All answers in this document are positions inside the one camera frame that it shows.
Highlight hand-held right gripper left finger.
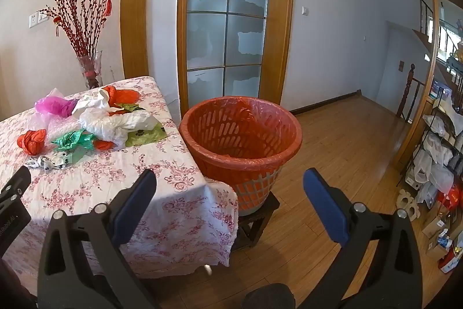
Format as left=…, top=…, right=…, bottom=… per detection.
left=37, top=169, right=158, bottom=309

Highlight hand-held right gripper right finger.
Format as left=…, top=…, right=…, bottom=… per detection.
left=303, top=168, right=423, bottom=309

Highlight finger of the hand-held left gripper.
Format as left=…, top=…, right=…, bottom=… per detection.
left=0, top=166, right=32, bottom=212

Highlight white basket with orange liner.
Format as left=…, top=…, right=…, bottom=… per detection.
left=179, top=96, right=303, bottom=217

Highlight white paper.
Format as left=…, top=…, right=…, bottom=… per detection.
left=71, top=89, right=111, bottom=116

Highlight black white crumpled wrapper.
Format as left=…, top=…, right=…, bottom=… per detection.
left=25, top=153, right=63, bottom=171

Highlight small orange plastic bag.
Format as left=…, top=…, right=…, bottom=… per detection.
left=17, top=129, right=48, bottom=155

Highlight floral pink white tablecloth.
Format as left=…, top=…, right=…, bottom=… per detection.
left=0, top=76, right=240, bottom=278

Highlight light green printed bag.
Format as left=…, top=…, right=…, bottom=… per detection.
left=125, top=124, right=167, bottom=148

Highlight clear plastic bag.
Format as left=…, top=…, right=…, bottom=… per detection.
left=27, top=88, right=84, bottom=147

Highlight green plastic bag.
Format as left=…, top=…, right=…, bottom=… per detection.
left=51, top=130, right=97, bottom=151

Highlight dark wooden stool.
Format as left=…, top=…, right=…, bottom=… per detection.
left=231, top=193, right=281, bottom=252

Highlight white plastic bag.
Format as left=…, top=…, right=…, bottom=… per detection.
left=79, top=109, right=158, bottom=145

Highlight white cardboard cutout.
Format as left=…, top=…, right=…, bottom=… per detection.
left=396, top=189, right=421, bottom=220

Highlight pink plastic bag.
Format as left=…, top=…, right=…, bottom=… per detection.
left=35, top=95, right=79, bottom=118

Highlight large orange plastic bag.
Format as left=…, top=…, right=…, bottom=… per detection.
left=102, top=85, right=141, bottom=106

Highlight brown cardboard box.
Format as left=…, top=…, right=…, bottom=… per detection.
left=421, top=209, right=463, bottom=261

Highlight black metal shelf rack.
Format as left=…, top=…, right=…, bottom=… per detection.
left=396, top=77, right=463, bottom=273

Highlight red shopping bag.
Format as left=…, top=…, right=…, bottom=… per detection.
left=439, top=185, right=463, bottom=220

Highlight clear glass vase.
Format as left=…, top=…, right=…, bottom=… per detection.
left=79, top=50, right=104, bottom=89

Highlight wooden stair railing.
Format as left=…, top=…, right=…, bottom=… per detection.
left=396, top=63, right=426, bottom=122

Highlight frosted glass wooden door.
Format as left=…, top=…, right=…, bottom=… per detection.
left=177, top=0, right=295, bottom=115

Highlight red berry branches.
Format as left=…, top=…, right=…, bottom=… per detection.
left=38, top=0, right=113, bottom=58

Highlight wooden partition frame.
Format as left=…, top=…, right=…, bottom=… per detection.
left=394, top=0, right=463, bottom=173

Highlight wooden wall trim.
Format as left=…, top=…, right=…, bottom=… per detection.
left=120, top=0, right=155, bottom=80

